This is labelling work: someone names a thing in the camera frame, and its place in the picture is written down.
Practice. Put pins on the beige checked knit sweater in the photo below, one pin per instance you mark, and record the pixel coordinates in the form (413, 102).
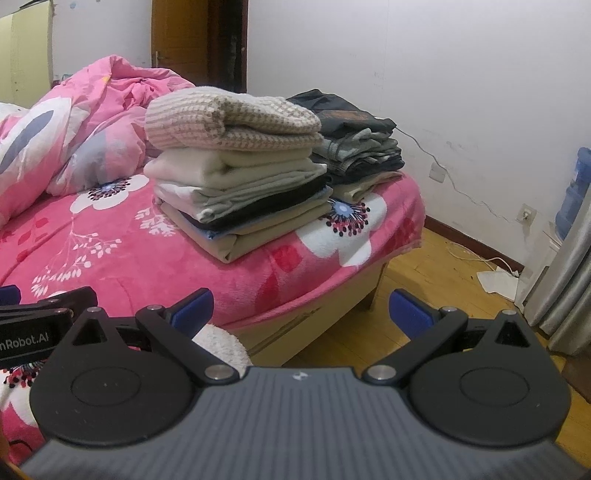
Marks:
(240, 124)

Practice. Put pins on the white wall socket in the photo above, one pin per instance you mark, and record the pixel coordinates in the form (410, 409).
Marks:
(528, 214)
(437, 173)

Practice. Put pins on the grey curtain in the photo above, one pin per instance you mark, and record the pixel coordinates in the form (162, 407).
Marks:
(558, 295)

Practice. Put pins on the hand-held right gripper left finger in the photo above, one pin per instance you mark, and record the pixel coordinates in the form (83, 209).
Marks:
(194, 307)

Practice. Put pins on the pink floral bed blanket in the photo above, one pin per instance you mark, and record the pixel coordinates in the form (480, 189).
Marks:
(138, 277)

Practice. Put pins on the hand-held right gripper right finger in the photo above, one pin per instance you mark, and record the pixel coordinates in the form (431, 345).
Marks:
(411, 314)

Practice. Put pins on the white paper sheet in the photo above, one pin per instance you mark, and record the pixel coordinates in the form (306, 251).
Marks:
(496, 282)

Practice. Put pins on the brown wooden door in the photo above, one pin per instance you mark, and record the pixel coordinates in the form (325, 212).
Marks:
(180, 37)

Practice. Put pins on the pink white patterned quilt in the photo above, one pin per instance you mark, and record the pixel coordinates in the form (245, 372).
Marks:
(92, 115)

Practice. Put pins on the cream bed frame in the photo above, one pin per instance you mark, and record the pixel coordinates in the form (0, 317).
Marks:
(300, 327)

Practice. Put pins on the blue water bottle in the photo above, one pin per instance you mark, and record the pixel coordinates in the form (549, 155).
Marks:
(575, 194)

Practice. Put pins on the pile of folded light clothes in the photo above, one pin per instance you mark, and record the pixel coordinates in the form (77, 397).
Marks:
(240, 230)

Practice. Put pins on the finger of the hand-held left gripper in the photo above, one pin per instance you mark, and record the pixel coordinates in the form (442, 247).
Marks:
(10, 295)
(64, 297)

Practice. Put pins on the pale yellow wardrobe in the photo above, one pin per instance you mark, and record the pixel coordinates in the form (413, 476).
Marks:
(27, 55)

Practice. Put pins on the pile of folded dark clothes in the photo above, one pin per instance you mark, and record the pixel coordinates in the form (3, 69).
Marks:
(351, 147)

